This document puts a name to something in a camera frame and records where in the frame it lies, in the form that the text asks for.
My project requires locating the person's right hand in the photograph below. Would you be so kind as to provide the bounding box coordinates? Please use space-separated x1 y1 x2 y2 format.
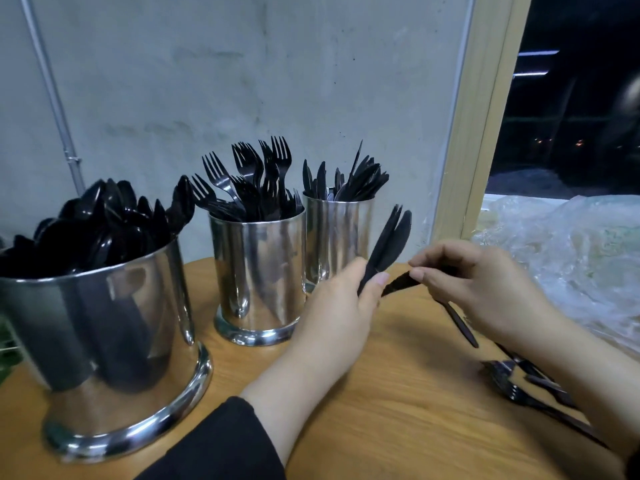
408 239 551 346

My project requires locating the person's left hand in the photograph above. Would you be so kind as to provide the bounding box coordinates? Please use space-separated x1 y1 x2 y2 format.
290 257 391 386

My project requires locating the clear plastic bag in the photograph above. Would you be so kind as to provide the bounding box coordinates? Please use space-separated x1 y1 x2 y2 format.
475 195 640 356

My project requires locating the pile of black plastic cutlery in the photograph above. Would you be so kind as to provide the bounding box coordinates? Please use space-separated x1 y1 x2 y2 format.
485 345 606 446

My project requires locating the bunch of black knives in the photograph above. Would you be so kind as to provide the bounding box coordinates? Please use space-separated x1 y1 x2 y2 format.
302 141 391 204

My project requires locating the bunch of black forks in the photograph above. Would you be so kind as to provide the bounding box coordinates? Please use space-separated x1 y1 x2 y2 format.
190 135 301 223

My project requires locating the bunch of black spoons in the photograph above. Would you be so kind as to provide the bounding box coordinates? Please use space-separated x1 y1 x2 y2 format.
0 175 196 281

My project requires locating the person's right forearm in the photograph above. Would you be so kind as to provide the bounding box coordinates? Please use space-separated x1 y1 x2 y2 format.
510 305 640 466

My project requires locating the person's left forearm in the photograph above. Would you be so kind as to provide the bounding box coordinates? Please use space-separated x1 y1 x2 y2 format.
135 349 341 480

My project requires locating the grey metal pipe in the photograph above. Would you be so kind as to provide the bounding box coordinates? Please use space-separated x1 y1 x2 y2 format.
20 0 86 196

